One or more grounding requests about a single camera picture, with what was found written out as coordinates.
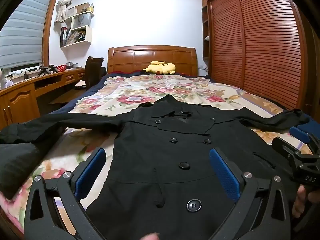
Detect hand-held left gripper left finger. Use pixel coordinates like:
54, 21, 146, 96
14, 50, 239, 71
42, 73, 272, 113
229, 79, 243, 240
24, 147, 107, 240

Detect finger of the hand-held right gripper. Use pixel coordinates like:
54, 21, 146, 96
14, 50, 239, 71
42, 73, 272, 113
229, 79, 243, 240
289, 126, 320, 155
272, 137, 304, 165

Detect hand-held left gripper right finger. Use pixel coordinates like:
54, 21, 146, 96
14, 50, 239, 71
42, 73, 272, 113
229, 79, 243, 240
209, 148, 292, 240

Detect black buttoned coat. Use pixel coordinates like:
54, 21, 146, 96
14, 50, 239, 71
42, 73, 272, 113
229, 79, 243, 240
0, 94, 310, 240

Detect person's right hand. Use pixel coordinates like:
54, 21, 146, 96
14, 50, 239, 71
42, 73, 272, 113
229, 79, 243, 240
292, 184, 311, 218

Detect dark blue pillow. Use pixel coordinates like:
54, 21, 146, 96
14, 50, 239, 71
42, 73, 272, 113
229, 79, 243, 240
299, 116, 320, 140

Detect dark folded cloth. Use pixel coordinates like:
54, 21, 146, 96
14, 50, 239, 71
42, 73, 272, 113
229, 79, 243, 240
0, 142, 52, 200

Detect floral blanket bed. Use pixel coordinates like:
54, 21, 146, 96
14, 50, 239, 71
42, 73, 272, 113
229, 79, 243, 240
0, 74, 313, 240

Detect wooden louvered wardrobe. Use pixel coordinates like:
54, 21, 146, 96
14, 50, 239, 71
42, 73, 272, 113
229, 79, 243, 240
200, 0, 320, 120

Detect dark wooden chair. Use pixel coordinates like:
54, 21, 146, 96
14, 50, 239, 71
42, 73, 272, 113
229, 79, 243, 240
74, 56, 107, 92

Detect wooden desk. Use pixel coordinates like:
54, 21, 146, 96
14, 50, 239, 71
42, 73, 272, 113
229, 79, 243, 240
0, 66, 87, 133

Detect black gadget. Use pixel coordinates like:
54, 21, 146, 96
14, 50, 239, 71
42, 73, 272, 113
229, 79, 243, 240
37, 65, 59, 76

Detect wooden bed headboard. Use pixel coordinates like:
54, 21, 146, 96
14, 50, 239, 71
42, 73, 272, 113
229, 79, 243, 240
107, 45, 198, 77

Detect yellow plush toy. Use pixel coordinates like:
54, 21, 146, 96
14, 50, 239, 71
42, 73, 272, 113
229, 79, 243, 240
141, 60, 176, 75

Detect stack of books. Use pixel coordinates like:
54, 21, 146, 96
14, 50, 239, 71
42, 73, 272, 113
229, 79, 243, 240
66, 30, 87, 46

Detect black binders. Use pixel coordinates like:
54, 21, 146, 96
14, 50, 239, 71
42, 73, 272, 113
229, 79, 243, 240
60, 27, 68, 47

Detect grey paper bag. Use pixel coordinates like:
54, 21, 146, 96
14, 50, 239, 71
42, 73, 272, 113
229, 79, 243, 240
71, 14, 91, 30

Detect grey window blind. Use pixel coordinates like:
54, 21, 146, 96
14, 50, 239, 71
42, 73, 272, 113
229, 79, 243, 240
0, 0, 57, 69

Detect tied beige curtain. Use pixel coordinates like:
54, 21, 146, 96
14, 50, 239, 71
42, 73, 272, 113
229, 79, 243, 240
54, 0, 79, 23

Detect white wall shelf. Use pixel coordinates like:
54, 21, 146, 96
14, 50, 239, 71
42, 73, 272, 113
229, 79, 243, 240
59, 2, 95, 48

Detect wooden window frame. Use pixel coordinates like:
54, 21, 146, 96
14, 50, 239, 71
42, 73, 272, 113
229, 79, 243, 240
41, 0, 62, 67

